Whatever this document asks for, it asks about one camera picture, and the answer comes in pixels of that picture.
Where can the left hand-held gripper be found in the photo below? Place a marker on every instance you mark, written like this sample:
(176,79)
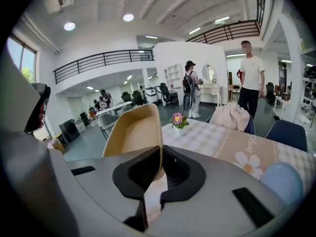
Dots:
(40,107)

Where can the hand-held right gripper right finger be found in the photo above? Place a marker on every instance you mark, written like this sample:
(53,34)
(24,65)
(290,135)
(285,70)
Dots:
(187,181)

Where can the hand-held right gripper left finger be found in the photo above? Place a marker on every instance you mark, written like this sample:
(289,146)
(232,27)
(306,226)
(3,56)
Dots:
(126,181)

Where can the beige plastic tray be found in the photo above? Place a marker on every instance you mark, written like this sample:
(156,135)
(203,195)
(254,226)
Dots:
(133,132)

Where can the black cabinet box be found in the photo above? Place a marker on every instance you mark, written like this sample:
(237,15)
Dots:
(69,131)

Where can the yellow bin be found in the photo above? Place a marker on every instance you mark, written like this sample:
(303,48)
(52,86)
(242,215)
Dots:
(58,146)

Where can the checkered cloth table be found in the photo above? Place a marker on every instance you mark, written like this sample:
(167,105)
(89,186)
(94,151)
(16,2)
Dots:
(209,139)

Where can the large glass window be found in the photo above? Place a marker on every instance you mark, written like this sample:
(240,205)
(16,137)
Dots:
(23,58)

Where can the potted pink flower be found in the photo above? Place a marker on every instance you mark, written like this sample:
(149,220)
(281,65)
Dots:
(179,122)

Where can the grey chair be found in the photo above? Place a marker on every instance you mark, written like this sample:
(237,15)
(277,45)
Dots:
(106,123)

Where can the long white table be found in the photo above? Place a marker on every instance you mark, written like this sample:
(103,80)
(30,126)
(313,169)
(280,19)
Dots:
(113,107)

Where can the pink bag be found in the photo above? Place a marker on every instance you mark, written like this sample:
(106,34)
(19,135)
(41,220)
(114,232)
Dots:
(230,118)

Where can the black mezzanine railing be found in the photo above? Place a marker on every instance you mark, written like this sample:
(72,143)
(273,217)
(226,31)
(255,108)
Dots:
(103,60)

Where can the round ceiling light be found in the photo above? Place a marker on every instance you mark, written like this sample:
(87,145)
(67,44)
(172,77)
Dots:
(128,17)
(69,26)

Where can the black office chair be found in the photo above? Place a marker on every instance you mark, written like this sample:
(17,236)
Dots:
(166,94)

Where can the white vanity table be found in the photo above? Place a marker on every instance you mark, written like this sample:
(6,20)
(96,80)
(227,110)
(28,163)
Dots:
(209,91)

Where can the white bookshelf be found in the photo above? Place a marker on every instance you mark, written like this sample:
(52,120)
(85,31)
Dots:
(172,76)

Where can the oval vanity mirror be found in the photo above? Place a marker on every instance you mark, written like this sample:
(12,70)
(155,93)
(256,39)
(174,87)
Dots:
(209,72)

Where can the dark upper balcony railing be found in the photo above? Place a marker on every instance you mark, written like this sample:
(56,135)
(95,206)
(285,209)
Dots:
(227,31)

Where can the white storage rack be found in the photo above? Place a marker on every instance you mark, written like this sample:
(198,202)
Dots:
(309,83)

